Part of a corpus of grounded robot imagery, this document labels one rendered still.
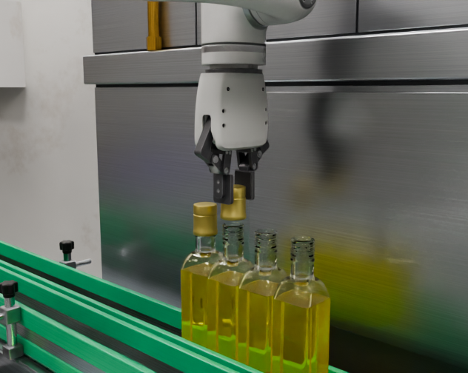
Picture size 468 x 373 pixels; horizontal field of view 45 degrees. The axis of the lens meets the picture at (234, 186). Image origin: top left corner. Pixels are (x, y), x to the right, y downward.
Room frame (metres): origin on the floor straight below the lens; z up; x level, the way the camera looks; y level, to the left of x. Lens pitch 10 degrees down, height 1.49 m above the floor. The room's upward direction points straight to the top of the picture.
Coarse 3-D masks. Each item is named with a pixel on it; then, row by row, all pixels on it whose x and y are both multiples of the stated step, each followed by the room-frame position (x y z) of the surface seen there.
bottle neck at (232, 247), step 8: (224, 224) 0.76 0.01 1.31; (232, 224) 0.77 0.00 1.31; (240, 224) 0.76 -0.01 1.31; (224, 232) 0.75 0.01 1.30; (232, 232) 0.75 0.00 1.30; (240, 232) 0.75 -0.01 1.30; (224, 240) 0.75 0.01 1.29; (232, 240) 0.75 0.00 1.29; (240, 240) 0.75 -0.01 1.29; (224, 248) 0.75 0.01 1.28; (232, 248) 0.75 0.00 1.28; (240, 248) 0.75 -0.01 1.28; (224, 256) 0.75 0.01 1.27; (232, 256) 0.75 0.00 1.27; (240, 256) 0.75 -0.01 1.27
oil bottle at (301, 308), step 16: (288, 288) 0.67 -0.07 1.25; (304, 288) 0.66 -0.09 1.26; (320, 288) 0.67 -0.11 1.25; (288, 304) 0.66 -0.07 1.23; (304, 304) 0.65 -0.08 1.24; (320, 304) 0.66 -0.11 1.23; (288, 320) 0.66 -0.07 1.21; (304, 320) 0.65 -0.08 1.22; (320, 320) 0.66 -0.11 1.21; (288, 336) 0.66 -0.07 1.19; (304, 336) 0.65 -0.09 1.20; (320, 336) 0.67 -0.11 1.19; (272, 352) 0.68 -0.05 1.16; (288, 352) 0.66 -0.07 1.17; (304, 352) 0.65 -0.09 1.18; (320, 352) 0.67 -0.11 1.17; (272, 368) 0.68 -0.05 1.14; (288, 368) 0.66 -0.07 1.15; (304, 368) 0.65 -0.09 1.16; (320, 368) 0.67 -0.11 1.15
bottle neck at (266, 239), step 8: (256, 232) 0.72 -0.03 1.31; (264, 232) 0.73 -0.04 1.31; (272, 232) 0.71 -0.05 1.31; (256, 240) 0.72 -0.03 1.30; (264, 240) 0.71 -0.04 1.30; (272, 240) 0.71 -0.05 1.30; (256, 248) 0.72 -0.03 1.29; (264, 248) 0.71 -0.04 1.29; (272, 248) 0.71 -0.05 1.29; (256, 256) 0.72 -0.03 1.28; (264, 256) 0.71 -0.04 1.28; (272, 256) 0.71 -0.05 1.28; (256, 264) 0.72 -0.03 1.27; (264, 264) 0.71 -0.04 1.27; (272, 264) 0.71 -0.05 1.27
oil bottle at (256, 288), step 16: (256, 272) 0.71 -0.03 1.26; (272, 272) 0.71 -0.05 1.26; (240, 288) 0.72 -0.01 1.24; (256, 288) 0.70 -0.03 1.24; (272, 288) 0.69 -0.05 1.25; (240, 304) 0.71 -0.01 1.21; (256, 304) 0.70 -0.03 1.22; (272, 304) 0.69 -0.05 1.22; (240, 320) 0.71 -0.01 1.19; (256, 320) 0.70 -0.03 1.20; (272, 320) 0.69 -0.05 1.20; (240, 336) 0.71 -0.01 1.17; (256, 336) 0.70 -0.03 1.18; (272, 336) 0.69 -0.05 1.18; (240, 352) 0.71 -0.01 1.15; (256, 352) 0.70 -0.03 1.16; (256, 368) 0.70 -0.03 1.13
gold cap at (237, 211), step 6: (234, 186) 0.76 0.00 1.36; (240, 186) 0.76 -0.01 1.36; (234, 192) 0.74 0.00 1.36; (240, 192) 0.75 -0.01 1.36; (234, 198) 0.74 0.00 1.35; (240, 198) 0.75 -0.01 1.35; (222, 204) 0.75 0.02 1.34; (234, 204) 0.74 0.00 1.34; (240, 204) 0.75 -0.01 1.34; (222, 210) 0.75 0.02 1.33; (228, 210) 0.75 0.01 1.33; (234, 210) 0.74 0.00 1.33; (240, 210) 0.75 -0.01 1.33; (222, 216) 0.75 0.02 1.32; (228, 216) 0.74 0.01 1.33; (234, 216) 0.74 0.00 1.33; (240, 216) 0.75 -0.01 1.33; (246, 216) 0.76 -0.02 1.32
